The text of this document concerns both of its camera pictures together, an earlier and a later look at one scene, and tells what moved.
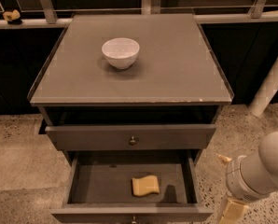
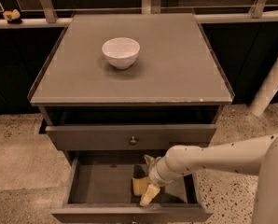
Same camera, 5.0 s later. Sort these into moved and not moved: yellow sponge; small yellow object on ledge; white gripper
Moved: white gripper
Not moved: yellow sponge; small yellow object on ledge
